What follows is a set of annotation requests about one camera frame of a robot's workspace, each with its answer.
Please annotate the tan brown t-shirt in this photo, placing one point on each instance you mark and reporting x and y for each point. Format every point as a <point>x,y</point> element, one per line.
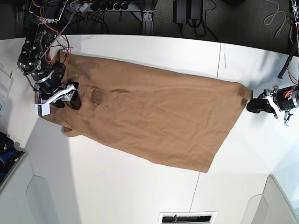
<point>168,118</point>

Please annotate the black power adapter brick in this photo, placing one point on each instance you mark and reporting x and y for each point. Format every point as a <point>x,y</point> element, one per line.
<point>180,11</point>

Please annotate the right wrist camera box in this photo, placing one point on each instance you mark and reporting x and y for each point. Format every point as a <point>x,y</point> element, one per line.
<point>42,109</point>

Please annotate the grey left table panel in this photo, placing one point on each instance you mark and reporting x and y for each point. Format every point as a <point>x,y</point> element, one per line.
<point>30,197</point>

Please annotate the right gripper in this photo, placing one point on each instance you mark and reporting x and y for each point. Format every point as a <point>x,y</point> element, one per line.
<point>50,90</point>

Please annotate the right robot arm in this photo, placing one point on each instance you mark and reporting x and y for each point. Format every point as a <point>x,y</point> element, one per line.
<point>35,61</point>

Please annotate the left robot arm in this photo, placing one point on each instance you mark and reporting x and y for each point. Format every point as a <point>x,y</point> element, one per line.
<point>294,39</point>

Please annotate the aluminium frame post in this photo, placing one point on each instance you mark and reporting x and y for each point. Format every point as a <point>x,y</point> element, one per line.
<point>147,22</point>

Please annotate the blue items bin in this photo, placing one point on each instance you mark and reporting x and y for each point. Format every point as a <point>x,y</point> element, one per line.
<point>9,155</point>

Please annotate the clear plastic storage box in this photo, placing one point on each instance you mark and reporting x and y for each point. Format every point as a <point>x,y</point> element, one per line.
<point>6,82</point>

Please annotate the white table vent grille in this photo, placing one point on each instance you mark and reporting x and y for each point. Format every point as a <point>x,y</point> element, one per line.
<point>187,217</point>

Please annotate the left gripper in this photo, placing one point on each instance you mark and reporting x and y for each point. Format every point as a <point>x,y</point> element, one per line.
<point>278,101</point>

